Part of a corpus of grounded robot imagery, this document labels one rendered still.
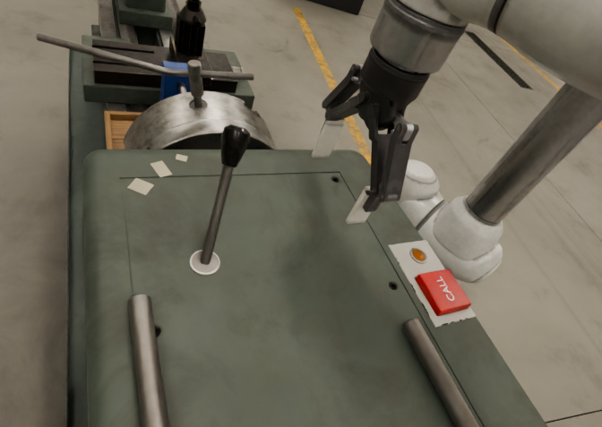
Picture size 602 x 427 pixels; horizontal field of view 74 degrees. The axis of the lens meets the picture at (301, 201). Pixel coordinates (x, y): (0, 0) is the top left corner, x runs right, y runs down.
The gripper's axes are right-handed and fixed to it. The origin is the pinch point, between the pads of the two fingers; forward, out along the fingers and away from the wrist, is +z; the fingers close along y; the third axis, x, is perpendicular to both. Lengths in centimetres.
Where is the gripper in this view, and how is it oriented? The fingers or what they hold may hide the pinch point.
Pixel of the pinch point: (339, 182)
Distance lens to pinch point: 59.7
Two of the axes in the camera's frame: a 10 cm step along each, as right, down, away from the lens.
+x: -8.9, 0.6, -4.4
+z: -3.0, 6.7, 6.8
